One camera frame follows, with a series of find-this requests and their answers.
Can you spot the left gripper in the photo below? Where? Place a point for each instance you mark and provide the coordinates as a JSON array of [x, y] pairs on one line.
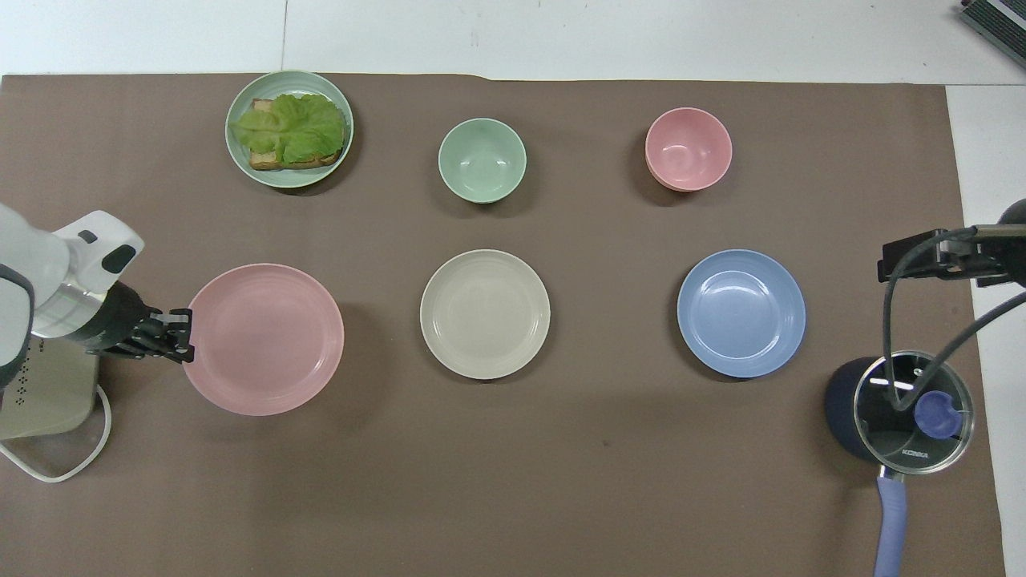
[[120, 319]]

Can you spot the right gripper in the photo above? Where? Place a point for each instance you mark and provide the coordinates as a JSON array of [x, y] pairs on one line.
[[990, 260]]

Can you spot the pink plate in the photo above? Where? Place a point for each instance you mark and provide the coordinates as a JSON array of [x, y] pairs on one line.
[[268, 340]]

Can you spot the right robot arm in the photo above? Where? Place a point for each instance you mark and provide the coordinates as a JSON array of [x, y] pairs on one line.
[[1016, 212]]

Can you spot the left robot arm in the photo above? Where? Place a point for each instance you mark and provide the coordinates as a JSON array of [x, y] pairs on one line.
[[48, 264]]

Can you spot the beige appliance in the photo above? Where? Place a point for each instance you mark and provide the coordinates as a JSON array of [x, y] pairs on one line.
[[56, 393]]

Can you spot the glass lid with blue knob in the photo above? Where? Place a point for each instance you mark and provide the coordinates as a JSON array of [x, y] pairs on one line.
[[946, 445]]

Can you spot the green plate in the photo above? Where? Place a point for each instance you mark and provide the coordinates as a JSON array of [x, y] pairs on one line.
[[240, 156]]

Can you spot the dark blue pot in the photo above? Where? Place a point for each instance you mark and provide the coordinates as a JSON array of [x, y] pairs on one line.
[[840, 409]]

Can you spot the toasted bread slice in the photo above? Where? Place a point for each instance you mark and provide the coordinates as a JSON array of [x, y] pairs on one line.
[[268, 160]]

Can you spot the grey ribbed object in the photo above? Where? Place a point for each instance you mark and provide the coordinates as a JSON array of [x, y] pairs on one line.
[[998, 18]]

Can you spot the blue plate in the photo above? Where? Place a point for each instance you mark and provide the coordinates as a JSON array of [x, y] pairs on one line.
[[741, 314]]

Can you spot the green lettuce leaf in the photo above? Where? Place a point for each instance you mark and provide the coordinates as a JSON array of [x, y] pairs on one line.
[[292, 124]]

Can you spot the pink bowl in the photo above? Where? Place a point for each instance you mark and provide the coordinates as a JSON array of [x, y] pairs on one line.
[[688, 149]]

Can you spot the beige plate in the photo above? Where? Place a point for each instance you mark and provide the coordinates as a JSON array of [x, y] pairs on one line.
[[485, 314]]

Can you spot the green bowl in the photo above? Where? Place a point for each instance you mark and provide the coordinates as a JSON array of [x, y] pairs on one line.
[[482, 160]]

